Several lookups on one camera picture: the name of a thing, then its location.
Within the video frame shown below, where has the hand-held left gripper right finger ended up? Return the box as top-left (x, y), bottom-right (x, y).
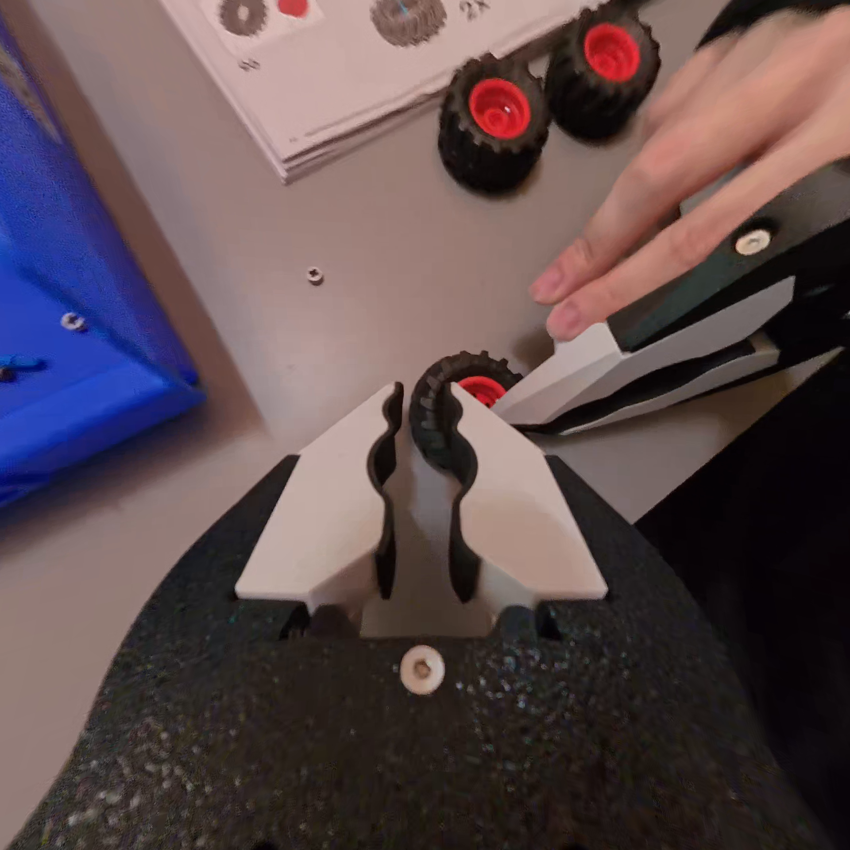
top-left (449, 382), bottom-right (610, 618)

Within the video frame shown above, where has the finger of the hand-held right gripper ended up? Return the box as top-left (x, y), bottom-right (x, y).
top-left (495, 278), bottom-right (796, 427)
top-left (531, 331), bottom-right (782, 437)

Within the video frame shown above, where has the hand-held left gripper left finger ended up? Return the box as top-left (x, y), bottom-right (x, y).
top-left (234, 381), bottom-right (406, 622)

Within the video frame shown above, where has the black toy wheel red hub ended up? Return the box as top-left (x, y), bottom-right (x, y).
top-left (437, 54), bottom-right (552, 195)
top-left (409, 351), bottom-right (524, 474)
top-left (545, 3), bottom-right (663, 142)

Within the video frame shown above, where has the person's right forearm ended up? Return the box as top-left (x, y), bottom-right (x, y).
top-left (694, 0), bottom-right (850, 50)

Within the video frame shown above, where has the grey desk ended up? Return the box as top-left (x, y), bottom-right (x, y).
top-left (0, 0), bottom-right (844, 838)

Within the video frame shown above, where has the person's right hand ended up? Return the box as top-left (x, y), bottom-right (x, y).
top-left (529, 5), bottom-right (850, 344)

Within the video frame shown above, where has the black office chair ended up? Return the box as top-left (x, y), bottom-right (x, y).
top-left (634, 345), bottom-right (850, 850)

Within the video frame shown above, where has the blue plastic bin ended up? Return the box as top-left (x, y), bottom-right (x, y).
top-left (0, 13), bottom-right (207, 509)

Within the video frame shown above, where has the white instruction booklet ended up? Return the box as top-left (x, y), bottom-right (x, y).
top-left (159, 0), bottom-right (599, 185)

